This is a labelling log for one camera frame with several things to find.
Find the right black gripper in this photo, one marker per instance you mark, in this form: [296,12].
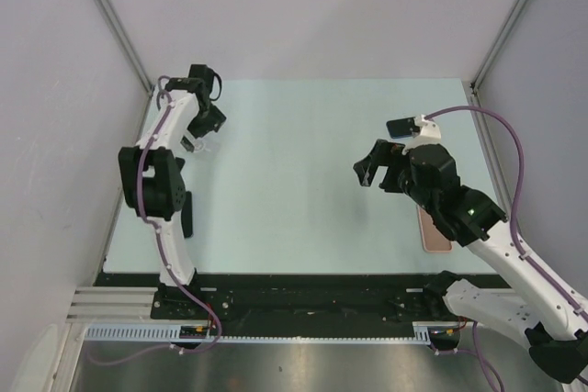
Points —
[382,153]

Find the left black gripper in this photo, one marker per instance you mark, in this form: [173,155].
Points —
[214,118]

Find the clear phone case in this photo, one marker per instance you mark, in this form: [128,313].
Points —
[196,145]

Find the black teal phone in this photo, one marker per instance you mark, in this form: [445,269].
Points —
[187,216]

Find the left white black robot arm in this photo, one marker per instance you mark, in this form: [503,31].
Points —
[151,174]

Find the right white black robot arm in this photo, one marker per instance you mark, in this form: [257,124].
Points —
[552,322]

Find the dark blue phone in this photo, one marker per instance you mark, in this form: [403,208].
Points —
[401,128]

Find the pink phone case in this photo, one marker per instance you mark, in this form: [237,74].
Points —
[432,240]

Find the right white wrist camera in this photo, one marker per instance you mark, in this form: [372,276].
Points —
[423,132]

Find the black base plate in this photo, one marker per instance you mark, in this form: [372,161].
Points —
[393,297]

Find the left aluminium frame post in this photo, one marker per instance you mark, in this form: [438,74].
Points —
[111,17]

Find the aluminium frame post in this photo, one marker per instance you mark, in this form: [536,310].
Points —
[508,26]
[111,17]

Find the aluminium front rail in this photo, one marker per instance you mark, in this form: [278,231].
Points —
[111,304]

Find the white slotted cable duct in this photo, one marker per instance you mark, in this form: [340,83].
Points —
[409,333]

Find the right aluminium frame post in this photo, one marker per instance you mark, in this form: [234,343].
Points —
[508,26]

